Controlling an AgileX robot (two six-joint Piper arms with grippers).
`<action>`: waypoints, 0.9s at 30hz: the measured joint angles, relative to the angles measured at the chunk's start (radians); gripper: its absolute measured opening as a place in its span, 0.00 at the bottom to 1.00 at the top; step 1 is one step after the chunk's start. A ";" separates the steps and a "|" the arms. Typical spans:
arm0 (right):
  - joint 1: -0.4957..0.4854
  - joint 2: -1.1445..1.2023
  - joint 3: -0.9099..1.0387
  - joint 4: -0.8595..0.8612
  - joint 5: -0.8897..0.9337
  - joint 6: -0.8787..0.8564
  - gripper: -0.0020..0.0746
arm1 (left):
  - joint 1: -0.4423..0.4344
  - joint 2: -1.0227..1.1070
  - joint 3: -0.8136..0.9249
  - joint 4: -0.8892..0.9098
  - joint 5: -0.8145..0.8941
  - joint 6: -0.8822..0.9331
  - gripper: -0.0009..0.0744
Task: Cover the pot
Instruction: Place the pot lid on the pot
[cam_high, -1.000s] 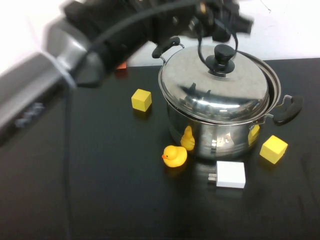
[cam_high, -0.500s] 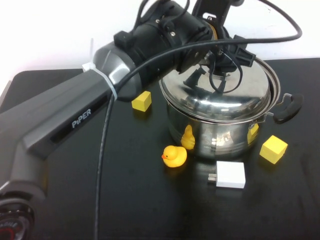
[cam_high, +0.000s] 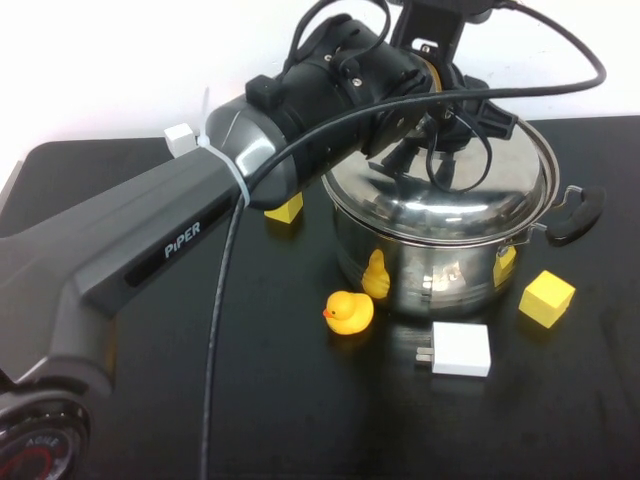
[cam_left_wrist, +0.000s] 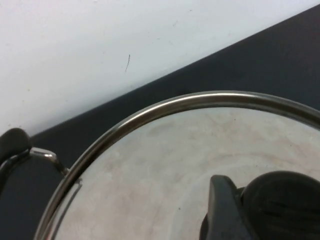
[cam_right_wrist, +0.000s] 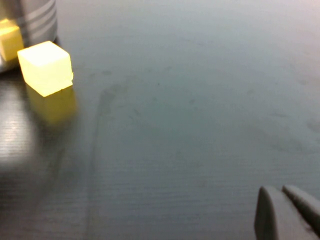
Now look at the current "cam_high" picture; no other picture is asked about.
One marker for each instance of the yellow rubber duck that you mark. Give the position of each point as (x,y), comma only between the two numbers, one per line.
(350,315)

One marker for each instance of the left grey black robot arm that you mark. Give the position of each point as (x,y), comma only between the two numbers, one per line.
(125,250)

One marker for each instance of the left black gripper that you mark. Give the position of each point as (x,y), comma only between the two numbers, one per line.
(457,95)

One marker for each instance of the yellow foam cube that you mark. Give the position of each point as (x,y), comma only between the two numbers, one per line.
(285,212)
(545,300)

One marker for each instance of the white zip tie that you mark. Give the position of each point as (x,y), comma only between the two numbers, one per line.
(220,160)

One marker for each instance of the white power adapter plug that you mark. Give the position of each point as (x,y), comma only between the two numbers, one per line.
(462,350)

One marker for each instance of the steel lid with black knob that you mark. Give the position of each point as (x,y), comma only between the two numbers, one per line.
(500,200)

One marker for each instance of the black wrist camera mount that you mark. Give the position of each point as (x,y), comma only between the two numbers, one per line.
(435,20)

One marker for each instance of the white foam cube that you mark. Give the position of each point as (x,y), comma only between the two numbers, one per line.
(177,139)

